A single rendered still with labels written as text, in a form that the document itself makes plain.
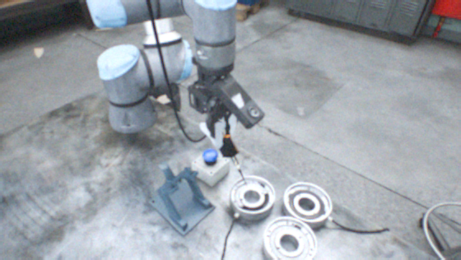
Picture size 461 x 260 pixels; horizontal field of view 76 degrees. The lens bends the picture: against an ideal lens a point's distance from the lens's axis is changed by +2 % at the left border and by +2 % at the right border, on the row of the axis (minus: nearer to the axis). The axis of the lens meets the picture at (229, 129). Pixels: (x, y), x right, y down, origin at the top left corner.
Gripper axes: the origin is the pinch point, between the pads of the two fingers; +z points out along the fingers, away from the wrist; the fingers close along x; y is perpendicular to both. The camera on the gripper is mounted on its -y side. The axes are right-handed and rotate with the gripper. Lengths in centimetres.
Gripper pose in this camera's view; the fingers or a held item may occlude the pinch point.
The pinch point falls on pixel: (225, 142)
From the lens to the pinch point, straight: 67.4
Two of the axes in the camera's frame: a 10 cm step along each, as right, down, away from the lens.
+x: -6.8, 4.8, -5.6
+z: 0.0, 7.6, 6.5
